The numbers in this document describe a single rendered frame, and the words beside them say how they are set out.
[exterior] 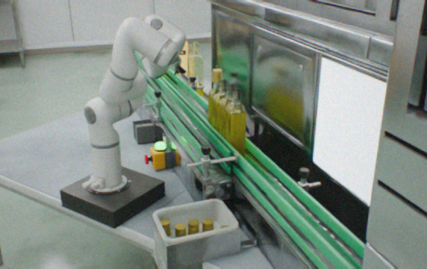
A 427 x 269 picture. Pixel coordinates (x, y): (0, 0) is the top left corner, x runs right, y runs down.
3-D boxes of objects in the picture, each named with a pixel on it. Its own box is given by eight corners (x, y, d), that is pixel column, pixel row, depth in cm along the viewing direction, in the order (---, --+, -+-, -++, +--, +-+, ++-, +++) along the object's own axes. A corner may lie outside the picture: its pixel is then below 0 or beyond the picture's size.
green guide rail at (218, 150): (231, 173, 159) (231, 152, 155) (228, 174, 158) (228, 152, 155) (127, 55, 310) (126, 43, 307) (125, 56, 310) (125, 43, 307)
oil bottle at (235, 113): (245, 162, 167) (246, 104, 159) (230, 165, 165) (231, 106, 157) (239, 156, 172) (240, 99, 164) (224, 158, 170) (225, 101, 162)
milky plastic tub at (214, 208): (241, 251, 141) (242, 226, 138) (166, 269, 134) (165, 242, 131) (219, 220, 157) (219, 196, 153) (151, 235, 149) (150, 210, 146)
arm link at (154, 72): (136, 32, 160) (133, 53, 180) (154, 66, 159) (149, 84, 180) (159, 22, 162) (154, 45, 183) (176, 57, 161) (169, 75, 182)
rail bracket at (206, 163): (239, 179, 155) (240, 143, 150) (189, 188, 150) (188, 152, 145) (235, 175, 158) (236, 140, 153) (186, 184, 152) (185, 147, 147)
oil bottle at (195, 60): (204, 96, 236) (203, 42, 226) (193, 98, 233) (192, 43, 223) (198, 93, 240) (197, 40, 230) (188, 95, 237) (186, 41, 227)
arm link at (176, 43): (122, 59, 157) (160, 85, 159) (122, 35, 137) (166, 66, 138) (149, 22, 162) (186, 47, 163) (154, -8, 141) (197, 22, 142)
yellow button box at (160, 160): (172, 168, 192) (171, 151, 189) (153, 171, 190) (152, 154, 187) (167, 161, 198) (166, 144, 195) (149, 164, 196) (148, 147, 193)
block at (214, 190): (234, 199, 157) (234, 180, 154) (206, 205, 154) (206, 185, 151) (229, 194, 160) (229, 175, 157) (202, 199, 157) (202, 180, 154)
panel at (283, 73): (423, 243, 108) (452, 95, 95) (412, 245, 107) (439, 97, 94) (252, 111, 186) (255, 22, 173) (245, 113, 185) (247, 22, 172)
